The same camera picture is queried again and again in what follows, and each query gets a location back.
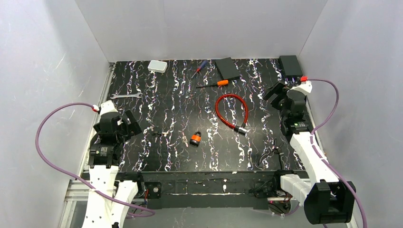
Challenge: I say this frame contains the black flat plate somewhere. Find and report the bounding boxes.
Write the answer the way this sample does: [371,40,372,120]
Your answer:
[215,57,240,81]

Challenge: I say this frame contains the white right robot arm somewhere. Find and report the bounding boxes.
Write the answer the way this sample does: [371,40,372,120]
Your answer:
[263,81,355,225]

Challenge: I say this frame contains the blue red screwdriver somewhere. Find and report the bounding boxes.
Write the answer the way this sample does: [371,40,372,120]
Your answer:
[191,60,208,78]

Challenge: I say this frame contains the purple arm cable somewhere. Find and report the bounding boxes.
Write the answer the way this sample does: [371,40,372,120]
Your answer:
[307,79,368,228]
[35,102,156,219]

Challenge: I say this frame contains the white plastic box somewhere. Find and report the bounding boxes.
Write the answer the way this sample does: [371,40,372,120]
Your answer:
[148,60,168,73]

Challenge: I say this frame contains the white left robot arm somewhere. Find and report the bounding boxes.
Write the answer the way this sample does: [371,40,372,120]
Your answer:
[82,111,138,228]

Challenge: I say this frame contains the orange handled screwdriver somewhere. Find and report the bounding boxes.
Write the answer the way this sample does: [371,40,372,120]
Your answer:
[196,80,229,88]

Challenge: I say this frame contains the red cable lock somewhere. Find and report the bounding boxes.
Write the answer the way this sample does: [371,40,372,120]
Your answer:
[215,94,249,135]

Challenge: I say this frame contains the silver key pair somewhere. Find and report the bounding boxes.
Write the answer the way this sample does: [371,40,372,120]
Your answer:
[182,136,189,147]

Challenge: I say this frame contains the black electronics box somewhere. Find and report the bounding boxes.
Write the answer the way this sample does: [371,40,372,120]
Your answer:
[278,55,303,79]

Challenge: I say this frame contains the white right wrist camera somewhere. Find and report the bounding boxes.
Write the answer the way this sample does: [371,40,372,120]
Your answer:
[290,76,313,95]

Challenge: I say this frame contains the silver open-end wrench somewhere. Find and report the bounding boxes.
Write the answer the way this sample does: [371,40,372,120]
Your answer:
[110,93,143,99]

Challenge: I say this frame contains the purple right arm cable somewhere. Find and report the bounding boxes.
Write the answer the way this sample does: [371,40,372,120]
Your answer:
[307,79,368,228]

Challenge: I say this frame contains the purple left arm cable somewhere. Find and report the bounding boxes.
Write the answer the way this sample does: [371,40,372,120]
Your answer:
[35,102,156,219]

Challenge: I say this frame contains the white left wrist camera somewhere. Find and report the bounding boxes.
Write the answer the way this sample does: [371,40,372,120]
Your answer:
[92,100,118,115]

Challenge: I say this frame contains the orange black padlock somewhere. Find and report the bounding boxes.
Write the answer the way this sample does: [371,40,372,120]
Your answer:
[189,131,202,147]

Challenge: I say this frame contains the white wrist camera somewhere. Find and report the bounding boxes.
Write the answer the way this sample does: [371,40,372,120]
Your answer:
[92,100,118,115]
[290,76,313,95]

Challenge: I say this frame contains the black pliers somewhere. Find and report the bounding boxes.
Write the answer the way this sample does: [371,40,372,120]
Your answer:
[257,140,285,170]

